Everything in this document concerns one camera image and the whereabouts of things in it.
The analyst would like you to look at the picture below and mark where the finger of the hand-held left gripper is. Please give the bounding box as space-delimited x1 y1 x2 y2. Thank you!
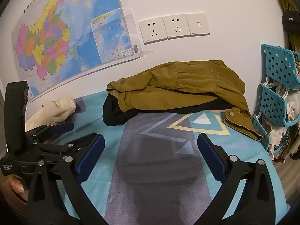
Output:
34 133 98 167
25 122 75 143

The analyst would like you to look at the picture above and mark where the person's left hand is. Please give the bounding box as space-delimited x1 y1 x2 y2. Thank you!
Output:
3 176 30 207

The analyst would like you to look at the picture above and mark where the black bag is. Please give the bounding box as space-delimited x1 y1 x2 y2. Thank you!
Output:
282 3 300 32

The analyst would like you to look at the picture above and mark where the colourful wall map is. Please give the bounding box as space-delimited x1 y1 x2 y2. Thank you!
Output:
12 0 154 104

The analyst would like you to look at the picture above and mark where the cream garment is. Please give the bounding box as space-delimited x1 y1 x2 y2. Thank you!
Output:
25 97 77 132

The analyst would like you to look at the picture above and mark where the teal grey printed bedsheet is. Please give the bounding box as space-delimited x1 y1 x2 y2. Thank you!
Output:
56 90 291 225

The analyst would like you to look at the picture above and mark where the olive brown jacket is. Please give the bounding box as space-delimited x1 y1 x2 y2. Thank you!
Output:
106 60 263 141

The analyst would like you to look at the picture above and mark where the black garment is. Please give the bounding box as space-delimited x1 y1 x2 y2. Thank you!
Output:
102 96 235 126

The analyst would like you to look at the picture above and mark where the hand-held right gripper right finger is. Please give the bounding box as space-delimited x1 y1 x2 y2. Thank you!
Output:
197 132 278 225

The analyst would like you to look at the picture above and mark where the white crumpled cloth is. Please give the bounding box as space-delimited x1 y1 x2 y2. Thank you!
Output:
267 81 300 146

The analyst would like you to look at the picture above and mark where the teal plastic basket rack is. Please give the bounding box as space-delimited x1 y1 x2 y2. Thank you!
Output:
253 43 300 150

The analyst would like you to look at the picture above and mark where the brown striped cloth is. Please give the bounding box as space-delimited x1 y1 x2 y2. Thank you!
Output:
273 133 300 163

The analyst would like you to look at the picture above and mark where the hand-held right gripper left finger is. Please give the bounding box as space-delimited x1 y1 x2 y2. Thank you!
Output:
27 133 106 225

